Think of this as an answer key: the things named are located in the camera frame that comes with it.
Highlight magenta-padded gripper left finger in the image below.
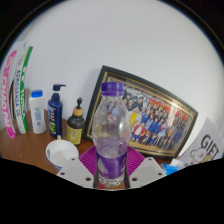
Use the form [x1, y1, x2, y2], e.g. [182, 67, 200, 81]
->
[56, 145, 100, 189]

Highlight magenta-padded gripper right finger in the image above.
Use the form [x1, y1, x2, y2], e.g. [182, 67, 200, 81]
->
[125, 145, 167, 189]

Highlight clear purple-label water bottle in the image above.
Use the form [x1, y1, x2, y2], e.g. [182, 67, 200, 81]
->
[91, 81, 132, 189]

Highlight blue patterned paper cup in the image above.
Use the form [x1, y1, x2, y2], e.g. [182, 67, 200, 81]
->
[45, 139, 80, 172]

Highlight brown yellow-label pump bottle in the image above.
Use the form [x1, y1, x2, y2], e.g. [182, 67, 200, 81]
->
[66, 97, 86, 146]

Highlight framed group photo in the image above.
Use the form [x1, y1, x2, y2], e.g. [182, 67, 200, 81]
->
[83, 65, 199, 159]

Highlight dark blue pump bottle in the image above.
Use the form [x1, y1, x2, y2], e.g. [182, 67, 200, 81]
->
[47, 83, 67, 140]

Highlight white paper gift bag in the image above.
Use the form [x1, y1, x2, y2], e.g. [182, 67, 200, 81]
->
[178, 118, 224, 168]

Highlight white bottle blue cap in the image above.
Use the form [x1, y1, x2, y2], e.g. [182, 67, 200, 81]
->
[28, 89, 48, 135]

